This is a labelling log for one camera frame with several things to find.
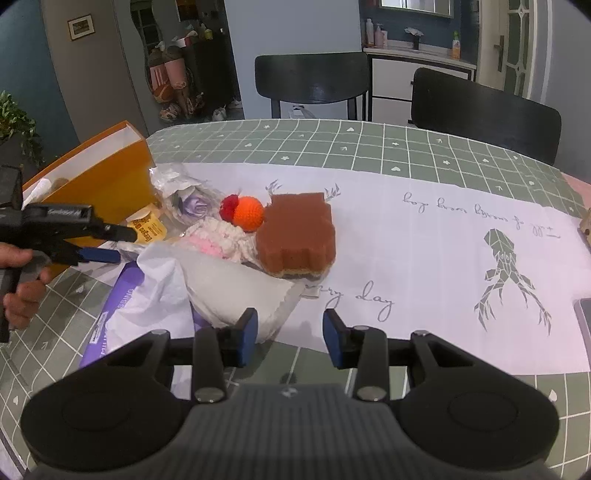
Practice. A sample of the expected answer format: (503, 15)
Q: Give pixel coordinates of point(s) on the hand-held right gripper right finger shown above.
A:
(332, 339)

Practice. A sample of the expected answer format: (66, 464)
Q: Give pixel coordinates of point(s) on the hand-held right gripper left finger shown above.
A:
(247, 337)

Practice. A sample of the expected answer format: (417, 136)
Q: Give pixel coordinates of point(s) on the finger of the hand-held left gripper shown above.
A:
(120, 233)
(101, 255)

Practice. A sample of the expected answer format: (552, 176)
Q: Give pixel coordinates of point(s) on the white cloth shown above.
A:
(240, 290)

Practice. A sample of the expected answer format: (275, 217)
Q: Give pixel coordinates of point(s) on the orange cardboard box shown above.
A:
(115, 180)

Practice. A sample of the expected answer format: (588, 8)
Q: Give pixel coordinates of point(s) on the clear bag with purple flower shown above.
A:
(194, 205)

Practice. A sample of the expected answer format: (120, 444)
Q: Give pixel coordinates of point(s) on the pink and white crochet piece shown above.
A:
(217, 235)

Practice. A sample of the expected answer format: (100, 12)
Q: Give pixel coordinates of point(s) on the brown sponge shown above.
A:
(295, 230)

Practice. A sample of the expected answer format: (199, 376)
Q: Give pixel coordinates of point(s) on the orange and red crochet ball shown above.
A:
(249, 214)

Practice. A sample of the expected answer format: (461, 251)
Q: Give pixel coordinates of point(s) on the person's left hand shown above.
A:
(27, 295)

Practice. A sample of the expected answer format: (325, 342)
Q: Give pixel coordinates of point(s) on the yellow label packet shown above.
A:
(147, 226)

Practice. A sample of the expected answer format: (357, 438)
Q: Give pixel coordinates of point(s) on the purple package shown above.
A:
(120, 304)

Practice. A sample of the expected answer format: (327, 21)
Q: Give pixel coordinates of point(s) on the white paper sheet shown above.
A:
(157, 286)

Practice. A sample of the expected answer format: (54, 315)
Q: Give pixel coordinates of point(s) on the green potted plant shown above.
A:
(18, 124)

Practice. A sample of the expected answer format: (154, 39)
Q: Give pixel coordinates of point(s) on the white printed table runner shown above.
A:
(415, 258)

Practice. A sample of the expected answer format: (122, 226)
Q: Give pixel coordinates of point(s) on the basketball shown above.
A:
(162, 91)

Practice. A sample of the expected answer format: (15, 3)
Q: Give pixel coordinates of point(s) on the white shoe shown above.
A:
(219, 114)
(235, 104)

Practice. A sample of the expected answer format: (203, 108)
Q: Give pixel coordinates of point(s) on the black hallway cabinet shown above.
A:
(212, 78)

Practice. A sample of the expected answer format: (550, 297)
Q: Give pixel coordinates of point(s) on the small framed picture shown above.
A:
(81, 27)

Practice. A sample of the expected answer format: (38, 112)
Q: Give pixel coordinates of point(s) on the black chair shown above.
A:
(314, 78)
(480, 115)

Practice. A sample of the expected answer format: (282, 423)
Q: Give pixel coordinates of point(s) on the white drawer cabinet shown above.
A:
(392, 78)

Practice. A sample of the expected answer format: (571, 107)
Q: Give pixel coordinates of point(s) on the pink cloth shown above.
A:
(579, 189)

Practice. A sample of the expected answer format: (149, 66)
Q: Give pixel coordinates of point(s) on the pink bottle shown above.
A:
(381, 36)

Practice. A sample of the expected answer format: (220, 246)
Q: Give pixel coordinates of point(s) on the white bottle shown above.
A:
(370, 32)

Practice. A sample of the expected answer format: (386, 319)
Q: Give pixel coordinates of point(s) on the black vase with white flower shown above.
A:
(414, 40)

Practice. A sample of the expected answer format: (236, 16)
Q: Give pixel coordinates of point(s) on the yellow bottle with green cap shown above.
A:
(456, 46)

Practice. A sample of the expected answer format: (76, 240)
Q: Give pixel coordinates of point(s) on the white glass panel door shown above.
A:
(517, 55)

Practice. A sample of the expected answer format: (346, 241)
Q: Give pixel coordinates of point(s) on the dark orange wall picture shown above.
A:
(190, 9)

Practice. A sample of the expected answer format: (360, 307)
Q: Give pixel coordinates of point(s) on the wall mirror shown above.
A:
(415, 7)

